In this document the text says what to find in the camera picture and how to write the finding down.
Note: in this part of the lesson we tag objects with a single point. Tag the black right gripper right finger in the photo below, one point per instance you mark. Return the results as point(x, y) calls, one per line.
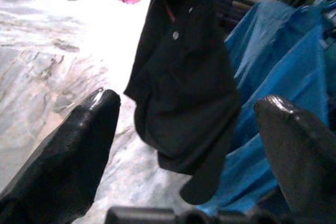
point(302, 161)

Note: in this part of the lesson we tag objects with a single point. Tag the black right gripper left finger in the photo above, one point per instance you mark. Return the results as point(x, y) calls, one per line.
point(65, 169)

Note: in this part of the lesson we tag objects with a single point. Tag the blue hanging garment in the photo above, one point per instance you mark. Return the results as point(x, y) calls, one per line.
point(288, 64)

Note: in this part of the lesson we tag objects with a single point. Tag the black buttoned shirt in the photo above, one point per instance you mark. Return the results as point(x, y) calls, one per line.
point(183, 90)

